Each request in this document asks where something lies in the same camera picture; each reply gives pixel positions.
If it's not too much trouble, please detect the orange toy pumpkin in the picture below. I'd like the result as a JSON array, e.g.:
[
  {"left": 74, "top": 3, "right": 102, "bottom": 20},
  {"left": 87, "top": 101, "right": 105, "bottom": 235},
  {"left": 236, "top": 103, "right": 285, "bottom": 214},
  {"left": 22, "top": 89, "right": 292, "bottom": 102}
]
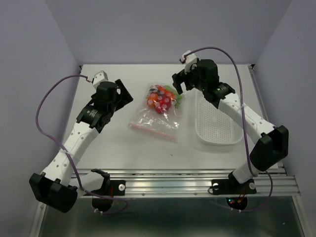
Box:
[{"left": 146, "top": 92, "right": 158, "bottom": 108}]

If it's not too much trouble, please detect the red toy strawberry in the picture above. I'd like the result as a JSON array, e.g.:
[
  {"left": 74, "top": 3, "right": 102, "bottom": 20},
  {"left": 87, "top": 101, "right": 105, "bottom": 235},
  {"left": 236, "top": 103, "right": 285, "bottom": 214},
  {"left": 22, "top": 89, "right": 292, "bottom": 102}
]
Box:
[{"left": 155, "top": 94, "right": 171, "bottom": 114}]

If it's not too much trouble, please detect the clear zip top bag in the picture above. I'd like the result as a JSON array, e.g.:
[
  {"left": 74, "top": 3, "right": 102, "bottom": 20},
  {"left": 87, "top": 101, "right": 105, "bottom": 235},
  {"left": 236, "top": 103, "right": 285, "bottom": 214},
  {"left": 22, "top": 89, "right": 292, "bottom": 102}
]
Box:
[{"left": 128, "top": 82, "right": 186, "bottom": 142}]

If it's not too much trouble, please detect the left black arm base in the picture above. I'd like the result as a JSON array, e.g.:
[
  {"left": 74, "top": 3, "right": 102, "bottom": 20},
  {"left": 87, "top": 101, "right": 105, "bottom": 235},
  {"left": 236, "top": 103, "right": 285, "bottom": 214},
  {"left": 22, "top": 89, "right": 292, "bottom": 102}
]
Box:
[{"left": 91, "top": 169, "right": 128, "bottom": 215}]

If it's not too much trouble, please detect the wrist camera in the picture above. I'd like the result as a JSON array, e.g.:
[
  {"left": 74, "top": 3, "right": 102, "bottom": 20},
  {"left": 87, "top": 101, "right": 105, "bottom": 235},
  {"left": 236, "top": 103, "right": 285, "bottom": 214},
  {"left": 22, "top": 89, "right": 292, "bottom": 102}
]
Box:
[
  {"left": 92, "top": 71, "right": 108, "bottom": 89},
  {"left": 179, "top": 50, "right": 198, "bottom": 74}
]

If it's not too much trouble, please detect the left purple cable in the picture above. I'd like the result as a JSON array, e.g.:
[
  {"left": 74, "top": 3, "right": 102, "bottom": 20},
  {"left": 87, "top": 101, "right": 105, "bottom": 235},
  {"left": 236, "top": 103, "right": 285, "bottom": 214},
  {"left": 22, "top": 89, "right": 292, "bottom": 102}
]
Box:
[{"left": 36, "top": 75, "right": 129, "bottom": 215}]

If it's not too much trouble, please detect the aluminium rail frame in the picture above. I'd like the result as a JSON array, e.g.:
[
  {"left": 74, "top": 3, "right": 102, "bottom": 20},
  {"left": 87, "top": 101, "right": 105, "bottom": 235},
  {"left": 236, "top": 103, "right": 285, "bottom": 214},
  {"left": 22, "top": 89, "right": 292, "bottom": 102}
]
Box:
[{"left": 31, "top": 64, "right": 311, "bottom": 237}]

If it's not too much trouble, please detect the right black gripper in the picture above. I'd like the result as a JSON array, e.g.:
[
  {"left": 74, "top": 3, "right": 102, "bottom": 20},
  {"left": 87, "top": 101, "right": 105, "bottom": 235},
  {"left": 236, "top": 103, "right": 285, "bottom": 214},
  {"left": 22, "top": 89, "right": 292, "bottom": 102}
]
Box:
[{"left": 172, "top": 62, "right": 207, "bottom": 95}]

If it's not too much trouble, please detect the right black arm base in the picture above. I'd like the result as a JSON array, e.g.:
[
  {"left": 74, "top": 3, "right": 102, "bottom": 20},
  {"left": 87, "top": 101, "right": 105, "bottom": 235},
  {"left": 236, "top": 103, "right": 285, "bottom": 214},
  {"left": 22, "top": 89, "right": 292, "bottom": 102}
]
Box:
[{"left": 207, "top": 172, "right": 257, "bottom": 212}]

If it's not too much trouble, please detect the green toy leaf vegetable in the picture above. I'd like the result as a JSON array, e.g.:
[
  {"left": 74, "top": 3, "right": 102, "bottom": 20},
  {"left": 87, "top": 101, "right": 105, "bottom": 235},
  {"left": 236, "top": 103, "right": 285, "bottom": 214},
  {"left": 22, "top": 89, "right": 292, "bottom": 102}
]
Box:
[{"left": 164, "top": 85, "right": 184, "bottom": 109}]

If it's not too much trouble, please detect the white perforated plastic basket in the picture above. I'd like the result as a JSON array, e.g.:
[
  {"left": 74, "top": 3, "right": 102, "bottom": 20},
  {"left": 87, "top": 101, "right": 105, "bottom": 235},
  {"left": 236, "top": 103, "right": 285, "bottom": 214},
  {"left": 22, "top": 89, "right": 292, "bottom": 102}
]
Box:
[{"left": 195, "top": 91, "right": 243, "bottom": 146}]

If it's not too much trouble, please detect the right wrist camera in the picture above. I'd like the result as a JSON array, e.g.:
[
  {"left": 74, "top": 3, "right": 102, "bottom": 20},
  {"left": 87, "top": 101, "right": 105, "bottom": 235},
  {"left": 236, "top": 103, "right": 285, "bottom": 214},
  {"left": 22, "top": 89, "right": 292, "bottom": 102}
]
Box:
[{"left": 179, "top": 50, "right": 198, "bottom": 74}]

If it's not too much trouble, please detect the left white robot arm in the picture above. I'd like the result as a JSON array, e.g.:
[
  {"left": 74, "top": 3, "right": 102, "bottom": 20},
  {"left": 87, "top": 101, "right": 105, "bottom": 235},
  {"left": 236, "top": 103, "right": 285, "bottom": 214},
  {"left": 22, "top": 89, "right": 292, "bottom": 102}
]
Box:
[{"left": 29, "top": 79, "right": 133, "bottom": 215}]

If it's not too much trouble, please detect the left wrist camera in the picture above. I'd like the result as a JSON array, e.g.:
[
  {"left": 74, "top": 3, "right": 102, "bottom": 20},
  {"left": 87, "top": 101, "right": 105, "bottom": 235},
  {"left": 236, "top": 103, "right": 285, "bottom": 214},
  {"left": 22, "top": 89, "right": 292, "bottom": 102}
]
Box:
[{"left": 92, "top": 71, "right": 108, "bottom": 89}]

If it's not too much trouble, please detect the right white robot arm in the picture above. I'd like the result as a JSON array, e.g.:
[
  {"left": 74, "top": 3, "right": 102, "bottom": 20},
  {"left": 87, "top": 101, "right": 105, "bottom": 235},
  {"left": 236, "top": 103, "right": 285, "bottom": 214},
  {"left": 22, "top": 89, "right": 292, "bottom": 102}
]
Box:
[{"left": 172, "top": 58, "right": 289, "bottom": 193}]

